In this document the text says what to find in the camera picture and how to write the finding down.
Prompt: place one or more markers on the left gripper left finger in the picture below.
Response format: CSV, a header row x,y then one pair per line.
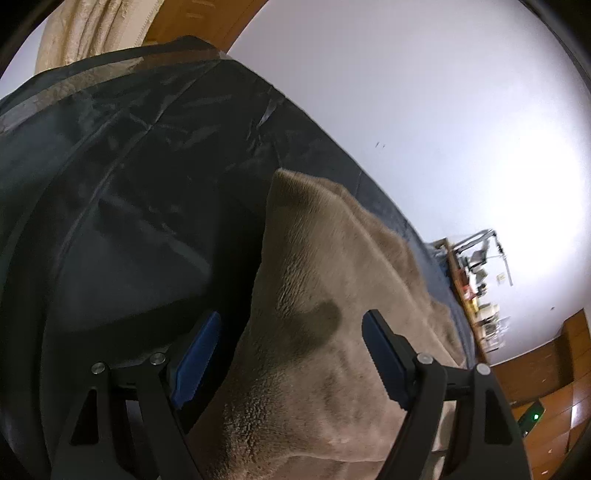
x,y
124,422

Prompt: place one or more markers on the beige curtain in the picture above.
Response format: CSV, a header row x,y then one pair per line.
x,y
79,29

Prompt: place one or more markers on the wooden desk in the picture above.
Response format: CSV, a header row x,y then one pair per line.
x,y
467,278

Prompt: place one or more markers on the dark bed cover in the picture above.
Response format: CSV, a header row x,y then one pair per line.
x,y
133,191

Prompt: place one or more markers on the wooden door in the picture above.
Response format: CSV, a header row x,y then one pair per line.
x,y
217,22
557,374

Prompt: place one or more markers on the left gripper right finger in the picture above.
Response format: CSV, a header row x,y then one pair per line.
x,y
485,441

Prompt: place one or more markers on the brown fleece blanket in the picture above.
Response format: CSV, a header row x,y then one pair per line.
x,y
302,398

